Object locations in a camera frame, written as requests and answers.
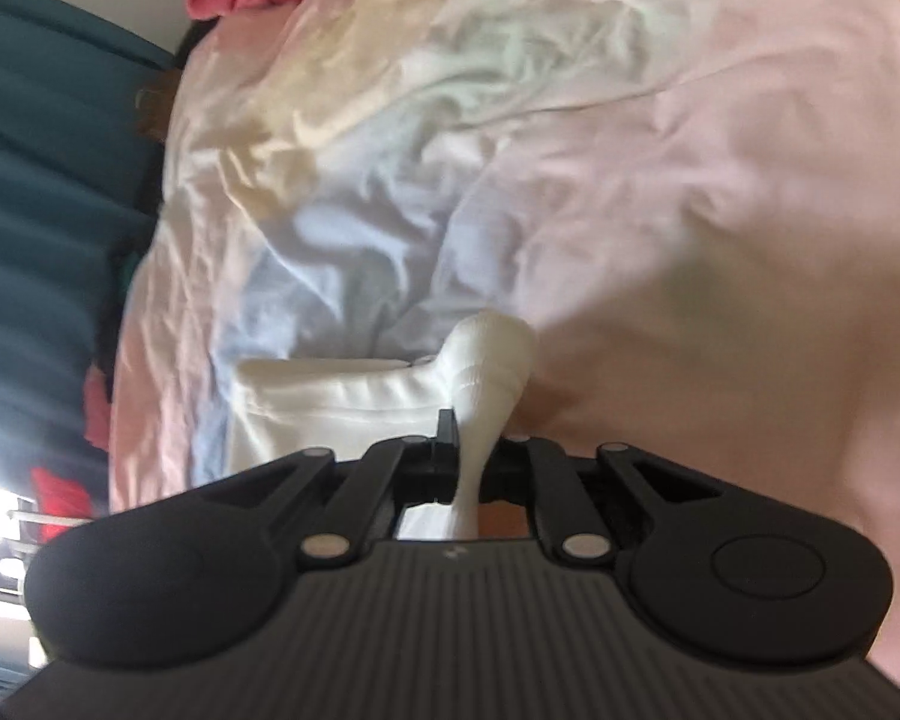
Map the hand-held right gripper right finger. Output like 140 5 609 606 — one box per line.
478 435 722 563

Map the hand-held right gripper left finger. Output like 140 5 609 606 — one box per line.
186 409 462 565

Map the white sock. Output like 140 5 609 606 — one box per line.
229 310 539 542

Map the pastel tie-dye bed sheet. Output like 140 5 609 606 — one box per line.
109 0 900 698

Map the red cloth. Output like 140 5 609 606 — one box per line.
30 466 95 545

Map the teal curtain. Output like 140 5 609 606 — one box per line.
0 0 177 470

